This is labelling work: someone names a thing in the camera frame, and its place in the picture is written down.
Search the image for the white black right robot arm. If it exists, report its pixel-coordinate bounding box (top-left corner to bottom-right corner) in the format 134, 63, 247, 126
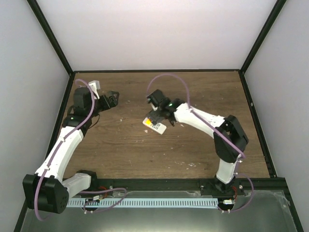
143, 89, 249, 195

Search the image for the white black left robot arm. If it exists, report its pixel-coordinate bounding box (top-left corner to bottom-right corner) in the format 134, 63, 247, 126
22, 86, 119, 214

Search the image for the black left base frame rail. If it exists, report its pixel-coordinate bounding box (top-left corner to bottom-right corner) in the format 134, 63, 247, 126
45, 72, 76, 158

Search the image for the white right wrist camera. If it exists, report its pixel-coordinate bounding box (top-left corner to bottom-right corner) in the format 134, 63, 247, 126
147, 97, 158, 111

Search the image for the grey metal front plate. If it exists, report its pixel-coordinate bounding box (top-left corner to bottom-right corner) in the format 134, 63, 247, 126
22, 191, 297, 232

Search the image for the black left corner frame post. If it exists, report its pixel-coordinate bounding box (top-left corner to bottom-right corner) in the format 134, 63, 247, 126
27, 0, 73, 76

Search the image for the black right corner frame post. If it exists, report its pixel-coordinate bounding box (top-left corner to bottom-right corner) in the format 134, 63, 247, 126
240, 0, 287, 73

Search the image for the black corner frame post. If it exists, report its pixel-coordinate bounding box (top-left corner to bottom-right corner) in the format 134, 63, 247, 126
27, 0, 73, 76
240, 0, 287, 73

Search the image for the white remote control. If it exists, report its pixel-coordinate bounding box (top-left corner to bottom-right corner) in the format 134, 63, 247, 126
142, 117, 167, 135

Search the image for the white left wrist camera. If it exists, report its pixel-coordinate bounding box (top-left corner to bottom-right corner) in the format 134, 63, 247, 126
88, 80, 100, 100

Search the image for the light blue slotted cable duct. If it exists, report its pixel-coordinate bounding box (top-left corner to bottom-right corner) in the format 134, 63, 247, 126
67, 198, 218, 209

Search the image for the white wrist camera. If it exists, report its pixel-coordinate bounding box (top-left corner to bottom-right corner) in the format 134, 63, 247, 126
88, 80, 100, 100
147, 97, 158, 111

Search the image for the black right base frame rail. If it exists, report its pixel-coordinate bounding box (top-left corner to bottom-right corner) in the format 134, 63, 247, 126
239, 71, 277, 178

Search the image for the black base frame rail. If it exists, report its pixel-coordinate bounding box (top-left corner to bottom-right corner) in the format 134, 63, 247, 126
45, 72, 76, 158
73, 69, 240, 74
239, 71, 277, 178

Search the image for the black rear base frame rail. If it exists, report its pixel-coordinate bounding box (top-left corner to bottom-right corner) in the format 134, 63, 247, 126
73, 69, 240, 74

